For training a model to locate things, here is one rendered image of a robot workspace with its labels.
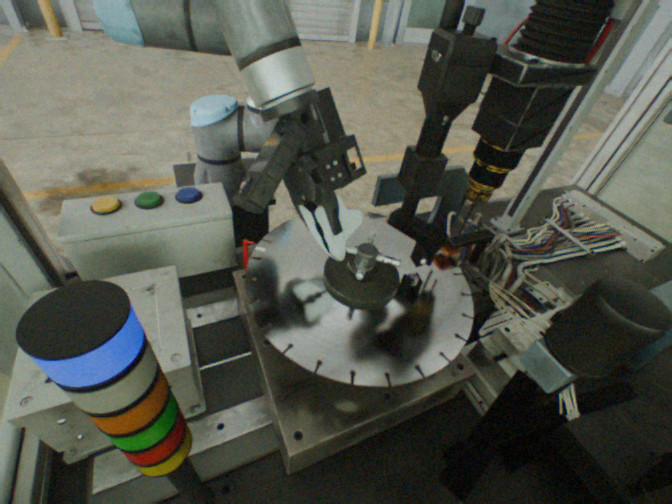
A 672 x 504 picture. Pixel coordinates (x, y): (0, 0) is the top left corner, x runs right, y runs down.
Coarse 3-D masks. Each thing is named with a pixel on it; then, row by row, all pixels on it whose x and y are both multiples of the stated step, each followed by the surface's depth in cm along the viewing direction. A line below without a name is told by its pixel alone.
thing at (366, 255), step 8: (368, 240) 48; (352, 248) 46; (360, 248) 45; (368, 248) 46; (376, 248) 46; (360, 256) 45; (368, 256) 45; (376, 256) 45; (384, 256) 45; (360, 264) 44; (368, 264) 45; (392, 264) 45; (400, 264) 45; (360, 272) 43
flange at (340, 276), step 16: (352, 256) 48; (336, 272) 48; (352, 272) 46; (368, 272) 46; (384, 272) 49; (336, 288) 46; (352, 288) 46; (368, 288) 46; (384, 288) 47; (352, 304) 45; (368, 304) 45
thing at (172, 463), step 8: (184, 440) 27; (192, 440) 29; (184, 448) 28; (176, 456) 27; (184, 456) 28; (160, 464) 26; (168, 464) 26; (176, 464) 27; (144, 472) 27; (152, 472) 26; (160, 472) 27; (168, 472) 27
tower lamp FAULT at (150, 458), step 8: (176, 424) 25; (184, 424) 27; (176, 432) 25; (184, 432) 27; (168, 440) 24; (176, 440) 26; (152, 448) 23; (160, 448) 24; (168, 448) 25; (176, 448) 26; (128, 456) 24; (136, 456) 24; (144, 456) 24; (152, 456) 24; (160, 456) 25; (168, 456) 25; (136, 464) 25; (144, 464) 25; (152, 464) 25
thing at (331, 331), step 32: (288, 224) 56; (384, 224) 59; (256, 256) 49; (288, 256) 50; (320, 256) 51; (256, 288) 45; (288, 288) 46; (320, 288) 46; (416, 288) 49; (448, 288) 50; (256, 320) 41; (288, 320) 42; (320, 320) 43; (352, 320) 43; (384, 320) 44; (416, 320) 44; (448, 320) 45; (288, 352) 39; (320, 352) 39; (352, 352) 40; (384, 352) 40; (416, 352) 41; (448, 352) 41; (384, 384) 37
